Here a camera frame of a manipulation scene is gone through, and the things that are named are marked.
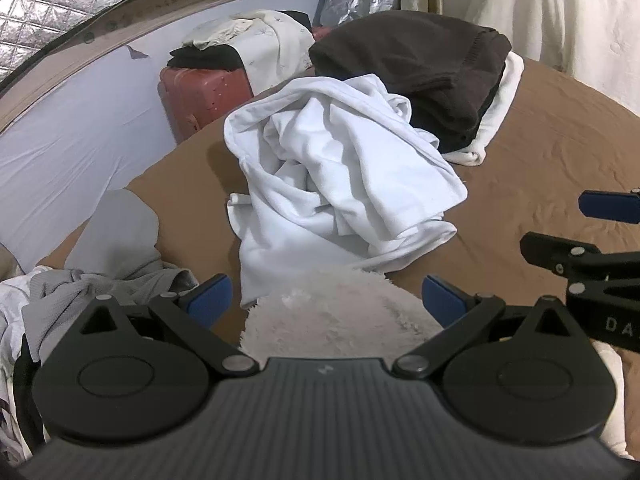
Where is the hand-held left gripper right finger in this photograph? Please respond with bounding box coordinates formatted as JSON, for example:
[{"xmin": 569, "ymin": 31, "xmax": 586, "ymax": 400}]
[{"xmin": 392, "ymin": 275, "xmax": 571, "ymax": 380}]

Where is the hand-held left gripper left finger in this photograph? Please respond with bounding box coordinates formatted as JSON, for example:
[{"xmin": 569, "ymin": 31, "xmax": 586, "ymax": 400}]
[{"xmin": 82, "ymin": 274, "xmax": 259, "ymax": 379}]

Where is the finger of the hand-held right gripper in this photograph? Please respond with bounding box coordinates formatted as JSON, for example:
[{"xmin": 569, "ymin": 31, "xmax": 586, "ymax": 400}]
[
  {"xmin": 520, "ymin": 232, "xmax": 640, "ymax": 281},
  {"xmin": 579, "ymin": 190, "xmax": 640, "ymax": 224}
]

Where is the white shirt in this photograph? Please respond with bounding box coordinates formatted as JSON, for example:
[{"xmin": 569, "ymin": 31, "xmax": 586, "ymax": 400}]
[{"xmin": 222, "ymin": 73, "xmax": 468, "ymax": 309}]

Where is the fluffy white plush cloth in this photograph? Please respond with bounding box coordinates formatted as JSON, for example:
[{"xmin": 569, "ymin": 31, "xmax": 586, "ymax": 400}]
[{"xmin": 239, "ymin": 267, "xmax": 443, "ymax": 361}]

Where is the grey garment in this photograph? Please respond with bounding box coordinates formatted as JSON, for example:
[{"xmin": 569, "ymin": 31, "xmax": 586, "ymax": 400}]
[{"xmin": 22, "ymin": 189, "xmax": 201, "ymax": 363}]

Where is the cream folded garment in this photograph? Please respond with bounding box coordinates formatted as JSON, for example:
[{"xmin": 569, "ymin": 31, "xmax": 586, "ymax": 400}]
[{"xmin": 442, "ymin": 52, "xmax": 525, "ymax": 167}]

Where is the black folded garment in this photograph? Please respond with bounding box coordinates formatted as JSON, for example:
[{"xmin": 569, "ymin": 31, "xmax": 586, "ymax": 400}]
[{"xmin": 435, "ymin": 80, "xmax": 503, "ymax": 154}]

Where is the white printed garment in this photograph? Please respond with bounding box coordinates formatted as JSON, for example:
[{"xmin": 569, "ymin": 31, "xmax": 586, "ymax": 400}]
[{"xmin": 0, "ymin": 265, "xmax": 51, "ymax": 461}]

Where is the cream cloth draped chair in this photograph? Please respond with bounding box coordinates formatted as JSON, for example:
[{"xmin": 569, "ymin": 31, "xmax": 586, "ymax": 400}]
[{"xmin": 460, "ymin": 0, "xmax": 640, "ymax": 91}]

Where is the pink suitcase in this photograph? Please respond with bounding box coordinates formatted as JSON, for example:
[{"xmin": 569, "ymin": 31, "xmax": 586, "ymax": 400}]
[{"xmin": 159, "ymin": 66, "xmax": 256, "ymax": 143}]

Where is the black crumpled garment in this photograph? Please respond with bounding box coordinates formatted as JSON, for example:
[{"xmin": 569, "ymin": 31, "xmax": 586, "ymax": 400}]
[{"xmin": 167, "ymin": 44, "xmax": 246, "ymax": 73}]

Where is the dark brown folded garment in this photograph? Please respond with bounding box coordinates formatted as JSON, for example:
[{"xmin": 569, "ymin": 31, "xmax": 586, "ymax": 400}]
[{"xmin": 308, "ymin": 10, "xmax": 513, "ymax": 136}]

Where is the white patterned cloth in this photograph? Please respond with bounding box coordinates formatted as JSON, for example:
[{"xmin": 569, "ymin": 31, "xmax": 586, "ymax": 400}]
[{"xmin": 232, "ymin": 12, "xmax": 318, "ymax": 98}]

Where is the cream crumpled garment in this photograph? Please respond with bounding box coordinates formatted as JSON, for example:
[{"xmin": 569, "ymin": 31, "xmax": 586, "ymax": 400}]
[{"xmin": 181, "ymin": 16, "xmax": 266, "ymax": 51}]

